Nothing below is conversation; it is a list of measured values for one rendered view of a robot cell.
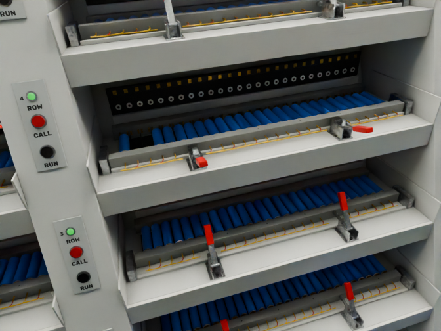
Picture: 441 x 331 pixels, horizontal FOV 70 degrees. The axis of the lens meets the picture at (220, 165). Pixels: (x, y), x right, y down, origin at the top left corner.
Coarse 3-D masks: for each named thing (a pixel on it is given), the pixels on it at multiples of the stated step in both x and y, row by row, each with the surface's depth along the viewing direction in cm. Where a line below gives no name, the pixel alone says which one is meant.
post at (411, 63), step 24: (432, 24) 55; (360, 48) 74; (384, 48) 67; (408, 48) 61; (432, 48) 56; (384, 72) 68; (408, 72) 62; (432, 72) 57; (432, 144) 60; (408, 168) 67; (432, 168) 61; (432, 192) 62; (432, 240) 64; (432, 264) 66; (432, 312) 68
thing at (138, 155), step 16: (336, 112) 60; (352, 112) 59; (368, 112) 60; (384, 112) 61; (256, 128) 56; (272, 128) 56; (288, 128) 57; (304, 128) 58; (320, 128) 58; (160, 144) 54; (176, 144) 53; (208, 144) 54; (224, 144) 55; (112, 160) 51; (128, 160) 52; (144, 160) 53
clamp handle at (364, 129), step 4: (344, 120) 55; (344, 124) 56; (344, 128) 55; (348, 128) 54; (352, 128) 52; (356, 128) 51; (360, 128) 50; (364, 128) 49; (368, 128) 49; (372, 128) 49; (360, 132) 51; (364, 132) 50; (368, 132) 49
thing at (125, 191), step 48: (240, 96) 66; (384, 96) 69; (432, 96) 57; (96, 144) 55; (288, 144) 56; (336, 144) 55; (384, 144) 58; (96, 192) 47; (144, 192) 49; (192, 192) 52
